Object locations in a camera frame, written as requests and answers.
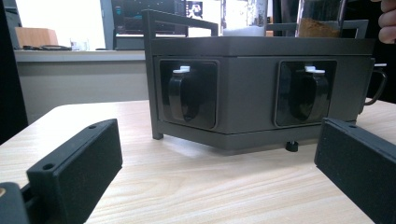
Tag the dark monitor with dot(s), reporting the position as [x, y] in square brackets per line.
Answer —
[146, 15]

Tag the spice jar with white lid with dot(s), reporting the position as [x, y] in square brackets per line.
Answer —
[319, 26]

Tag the black rack knob white marker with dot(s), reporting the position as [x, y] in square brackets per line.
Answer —
[308, 96]
[183, 96]

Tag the grey counter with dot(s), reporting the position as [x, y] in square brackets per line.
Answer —
[81, 84]

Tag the wooden box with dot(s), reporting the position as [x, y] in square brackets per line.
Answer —
[35, 37]

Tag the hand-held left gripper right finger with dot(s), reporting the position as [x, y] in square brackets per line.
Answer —
[361, 168]

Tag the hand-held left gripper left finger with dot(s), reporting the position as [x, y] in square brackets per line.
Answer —
[77, 174]

